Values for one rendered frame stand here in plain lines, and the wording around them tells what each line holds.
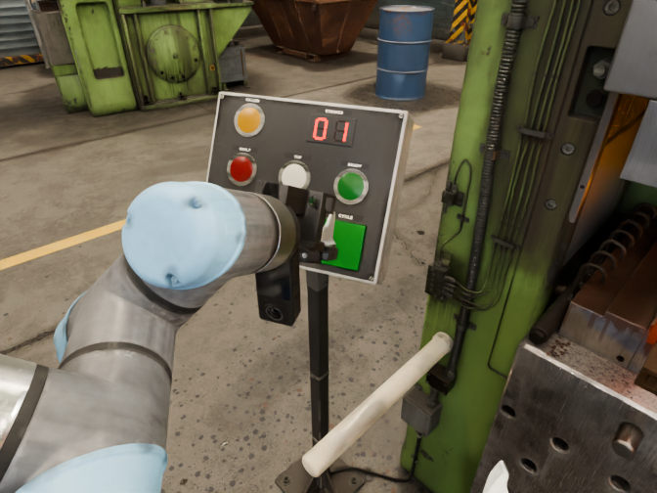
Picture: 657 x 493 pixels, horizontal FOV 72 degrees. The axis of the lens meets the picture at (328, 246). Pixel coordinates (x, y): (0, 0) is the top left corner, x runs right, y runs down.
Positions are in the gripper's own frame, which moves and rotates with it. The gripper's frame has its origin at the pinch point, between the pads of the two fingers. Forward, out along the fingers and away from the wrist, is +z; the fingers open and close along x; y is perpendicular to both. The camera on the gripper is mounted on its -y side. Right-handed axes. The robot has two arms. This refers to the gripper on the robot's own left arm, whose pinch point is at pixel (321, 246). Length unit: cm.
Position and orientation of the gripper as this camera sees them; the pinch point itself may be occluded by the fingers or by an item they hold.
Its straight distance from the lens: 63.7
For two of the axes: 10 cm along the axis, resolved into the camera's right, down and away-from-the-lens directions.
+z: 3.0, -0.4, 9.5
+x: -9.4, -1.9, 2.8
